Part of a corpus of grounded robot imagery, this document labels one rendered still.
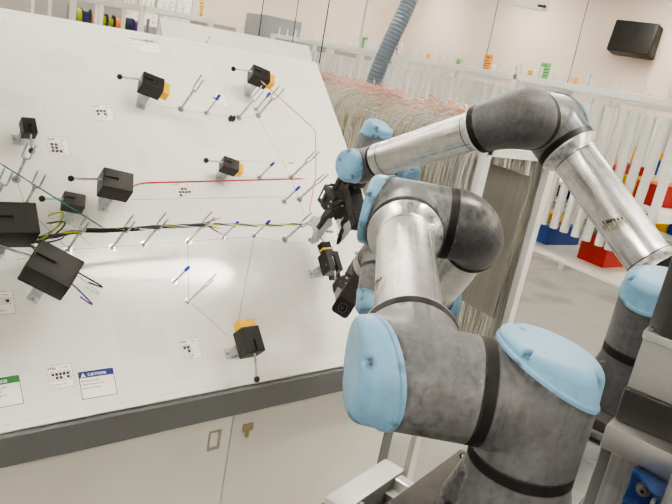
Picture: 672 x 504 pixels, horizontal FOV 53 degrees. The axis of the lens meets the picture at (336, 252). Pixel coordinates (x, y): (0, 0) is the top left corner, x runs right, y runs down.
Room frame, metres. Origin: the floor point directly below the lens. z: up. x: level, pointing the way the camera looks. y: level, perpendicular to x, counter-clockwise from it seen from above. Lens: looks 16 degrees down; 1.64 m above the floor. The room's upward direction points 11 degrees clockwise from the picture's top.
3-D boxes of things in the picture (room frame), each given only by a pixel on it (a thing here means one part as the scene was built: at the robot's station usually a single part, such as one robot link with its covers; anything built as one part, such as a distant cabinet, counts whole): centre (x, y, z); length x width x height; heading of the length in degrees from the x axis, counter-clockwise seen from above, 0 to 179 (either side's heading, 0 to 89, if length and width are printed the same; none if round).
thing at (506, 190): (2.85, -0.18, 0.78); 1.39 x 0.45 x 1.56; 35
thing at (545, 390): (0.66, -0.23, 1.33); 0.13 x 0.12 x 0.14; 91
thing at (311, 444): (1.62, -0.03, 0.60); 0.55 x 0.03 x 0.39; 132
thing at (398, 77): (5.78, -0.24, 1.23); 4.90 x 0.07 x 0.78; 35
